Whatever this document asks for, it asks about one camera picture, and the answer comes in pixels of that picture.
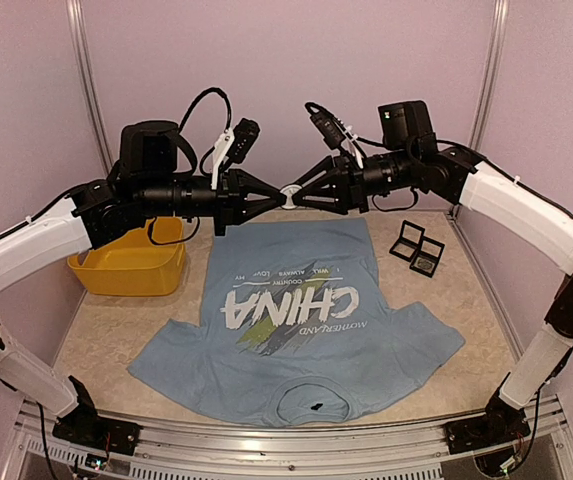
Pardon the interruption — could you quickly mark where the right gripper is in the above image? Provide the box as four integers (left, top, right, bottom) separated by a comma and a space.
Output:
291, 146, 418, 213

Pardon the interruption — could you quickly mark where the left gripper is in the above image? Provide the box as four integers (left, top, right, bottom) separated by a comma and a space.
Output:
137, 166, 288, 236

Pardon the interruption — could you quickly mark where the blue round brooch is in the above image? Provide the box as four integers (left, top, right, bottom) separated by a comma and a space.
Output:
280, 184, 302, 210

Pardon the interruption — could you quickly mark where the light blue printed t-shirt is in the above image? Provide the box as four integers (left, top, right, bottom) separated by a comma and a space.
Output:
128, 218, 465, 427

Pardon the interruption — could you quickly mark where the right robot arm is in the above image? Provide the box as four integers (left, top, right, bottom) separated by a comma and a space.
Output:
291, 100, 573, 453

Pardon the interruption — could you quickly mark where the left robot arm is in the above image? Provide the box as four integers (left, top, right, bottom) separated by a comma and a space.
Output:
0, 119, 285, 445

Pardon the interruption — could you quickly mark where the silver round brooch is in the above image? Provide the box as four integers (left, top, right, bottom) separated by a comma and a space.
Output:
415, 258, 433, 271

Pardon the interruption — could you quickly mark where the black display box left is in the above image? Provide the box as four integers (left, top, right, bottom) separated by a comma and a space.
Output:
389, 220, 425, 262

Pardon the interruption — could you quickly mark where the black display box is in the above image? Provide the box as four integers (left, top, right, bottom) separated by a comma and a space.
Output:
409, 236, 445, 278
389, 220, 425, 262

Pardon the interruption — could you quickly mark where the black display box right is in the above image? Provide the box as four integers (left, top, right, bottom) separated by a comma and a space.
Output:
409, 236, 445, 278

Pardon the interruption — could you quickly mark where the yellow plastic basket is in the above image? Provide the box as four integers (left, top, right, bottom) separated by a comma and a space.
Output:
67, 217, 185, 297

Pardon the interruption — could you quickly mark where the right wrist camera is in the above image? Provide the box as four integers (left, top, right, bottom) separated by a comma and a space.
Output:
304, 102, 366, 169

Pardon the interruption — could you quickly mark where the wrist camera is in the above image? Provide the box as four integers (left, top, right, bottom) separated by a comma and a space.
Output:
210, 118, 260, 191
304, 102, 366, 169

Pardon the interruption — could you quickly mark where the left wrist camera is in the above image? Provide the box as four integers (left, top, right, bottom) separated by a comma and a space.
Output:
210, 118, 260, 191

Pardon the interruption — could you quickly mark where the right aluminium frame post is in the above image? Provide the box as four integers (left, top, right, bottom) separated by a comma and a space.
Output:
447, 0, 510, 219

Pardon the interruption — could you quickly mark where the aluminium frame post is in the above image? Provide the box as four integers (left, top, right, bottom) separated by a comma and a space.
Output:
447, 0, 510, 219
65, 0, 113, 177

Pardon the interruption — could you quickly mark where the left aluminium frame post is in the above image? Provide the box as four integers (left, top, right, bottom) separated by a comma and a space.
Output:
65, 0, 113, 177

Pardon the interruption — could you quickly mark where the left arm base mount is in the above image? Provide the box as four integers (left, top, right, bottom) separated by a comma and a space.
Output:
53, 417, 141, 456

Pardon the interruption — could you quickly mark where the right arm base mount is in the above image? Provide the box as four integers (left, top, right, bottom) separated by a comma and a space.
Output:
444, 416, 531, 455

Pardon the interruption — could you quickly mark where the front aluminium rail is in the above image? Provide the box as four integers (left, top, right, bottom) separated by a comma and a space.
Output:
0, 394, 573, 480

